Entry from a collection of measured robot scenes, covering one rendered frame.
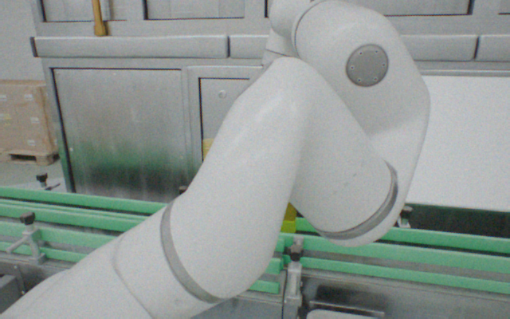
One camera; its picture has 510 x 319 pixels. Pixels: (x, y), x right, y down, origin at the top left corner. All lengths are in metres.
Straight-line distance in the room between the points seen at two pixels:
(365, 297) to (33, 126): 4.19
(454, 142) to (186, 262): 0.75
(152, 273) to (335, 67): 0.22
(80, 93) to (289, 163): 0.94
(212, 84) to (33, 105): 3.74
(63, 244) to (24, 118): 3.78
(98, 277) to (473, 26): 0.83
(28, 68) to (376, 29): 5.31
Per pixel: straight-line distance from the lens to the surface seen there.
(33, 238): 0.90
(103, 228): 0.90
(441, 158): 0.88
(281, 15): 0.54
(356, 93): 0.31
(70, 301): 0.25
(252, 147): 0.18
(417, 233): 0.85
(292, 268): 0.65
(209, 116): 0.86
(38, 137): 4.55
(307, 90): 0.21
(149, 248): 0.24
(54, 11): 1.12
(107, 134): 1.07
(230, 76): 0.82
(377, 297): 0.82
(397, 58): 0.31
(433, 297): 0.83
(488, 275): 0.85
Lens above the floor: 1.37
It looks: 18 degrees down
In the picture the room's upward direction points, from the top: straight up
